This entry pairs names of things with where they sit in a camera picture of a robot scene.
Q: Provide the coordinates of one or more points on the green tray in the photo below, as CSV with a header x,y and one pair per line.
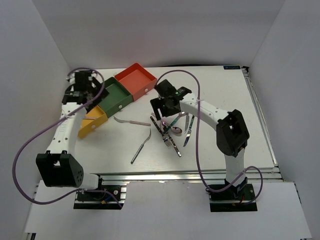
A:
x,y
117,99

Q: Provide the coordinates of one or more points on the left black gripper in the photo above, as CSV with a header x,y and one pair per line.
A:
x,y
102,95

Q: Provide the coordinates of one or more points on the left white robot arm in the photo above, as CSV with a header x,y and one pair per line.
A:
x,y
58,166

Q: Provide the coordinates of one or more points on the silver fork bent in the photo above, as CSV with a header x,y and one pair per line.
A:
x,y
140,148

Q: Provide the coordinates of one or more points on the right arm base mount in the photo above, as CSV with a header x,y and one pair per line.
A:
x,y
227,201

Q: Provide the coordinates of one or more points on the green handled knife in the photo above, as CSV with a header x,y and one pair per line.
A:
x,y
189,131

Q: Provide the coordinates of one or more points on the red tray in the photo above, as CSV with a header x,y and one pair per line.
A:
x,y
137,80

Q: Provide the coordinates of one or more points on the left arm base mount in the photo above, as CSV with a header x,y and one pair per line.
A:
x,y
101,200

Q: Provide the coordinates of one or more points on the green handled spoon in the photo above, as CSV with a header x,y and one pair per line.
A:
x,y
181,114

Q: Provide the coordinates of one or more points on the pink handled fork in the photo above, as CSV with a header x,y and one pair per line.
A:
x,y
132,122

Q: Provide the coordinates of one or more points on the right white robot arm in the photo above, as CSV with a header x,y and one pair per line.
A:
x,y
231,131

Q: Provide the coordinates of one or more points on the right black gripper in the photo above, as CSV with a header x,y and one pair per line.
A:
x,y
157,103

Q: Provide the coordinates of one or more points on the dark handled knife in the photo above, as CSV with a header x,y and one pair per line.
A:
x,y
187,120

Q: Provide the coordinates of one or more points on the silver fork in pile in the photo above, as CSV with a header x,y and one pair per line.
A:
x,y
165,139

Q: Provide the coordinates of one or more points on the yellow tray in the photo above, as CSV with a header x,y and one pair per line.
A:
x,y
87,126

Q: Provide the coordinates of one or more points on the aluminium table frame rail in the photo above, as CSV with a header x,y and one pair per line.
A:
x,y
268,174

